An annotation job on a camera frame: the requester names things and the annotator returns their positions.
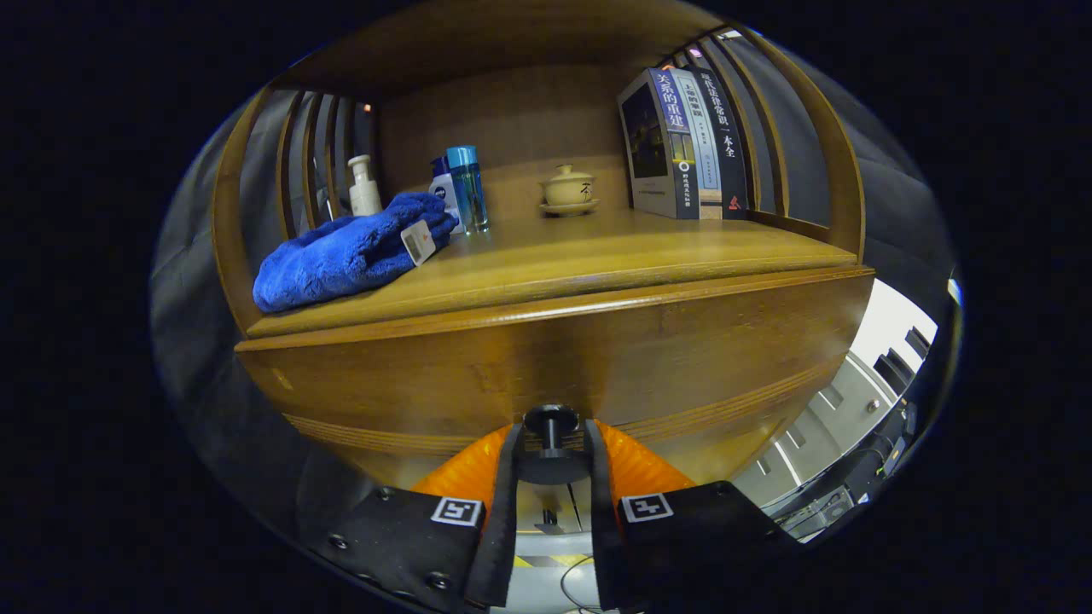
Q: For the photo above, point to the wooden countertop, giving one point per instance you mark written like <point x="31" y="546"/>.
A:
<point x="597" y="256"/>

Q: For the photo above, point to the blue folded towel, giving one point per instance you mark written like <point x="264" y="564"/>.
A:
<point x="341" y="256"/>

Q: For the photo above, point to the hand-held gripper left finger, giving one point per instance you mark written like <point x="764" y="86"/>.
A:
<point x="503" y="529"/>

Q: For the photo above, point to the yellow black floor tape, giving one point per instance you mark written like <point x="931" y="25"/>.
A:
<point x="546" y="560"/>

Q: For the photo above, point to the black electronic device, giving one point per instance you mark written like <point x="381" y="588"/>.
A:
<point x="887" y="452"/>

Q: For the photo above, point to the wooden drawer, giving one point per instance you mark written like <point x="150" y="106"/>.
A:
<point x="512" y="367"/>

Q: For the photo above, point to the dark spine book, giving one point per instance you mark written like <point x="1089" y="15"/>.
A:
<point x="727" y="145"/>

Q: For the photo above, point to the wooden cabinet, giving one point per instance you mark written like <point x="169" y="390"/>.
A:
<point x="512" y="111"/>

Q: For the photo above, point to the clear blue bottle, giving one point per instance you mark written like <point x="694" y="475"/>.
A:
<point x="467" y="188"/>

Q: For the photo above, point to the white spine book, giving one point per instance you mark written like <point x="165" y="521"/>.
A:
<point x="701" y="145"/>

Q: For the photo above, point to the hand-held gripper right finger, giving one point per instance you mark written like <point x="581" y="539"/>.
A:
<point x="601" y="529"/>

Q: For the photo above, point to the blue spine book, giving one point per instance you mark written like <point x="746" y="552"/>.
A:
<point x="648" y="145"/>

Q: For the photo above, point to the white bottle with blue cap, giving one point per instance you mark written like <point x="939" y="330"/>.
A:
<point x="442" y="192"/>

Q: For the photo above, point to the white side cabinet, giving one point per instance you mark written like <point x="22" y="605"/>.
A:
<point x="887" y="324"/>

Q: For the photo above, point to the white pump bottle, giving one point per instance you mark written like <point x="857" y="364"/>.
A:
<point x="364" y="192"/>

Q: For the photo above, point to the beige lidded teacup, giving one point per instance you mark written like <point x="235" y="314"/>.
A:
<point x="568" y="189"/>

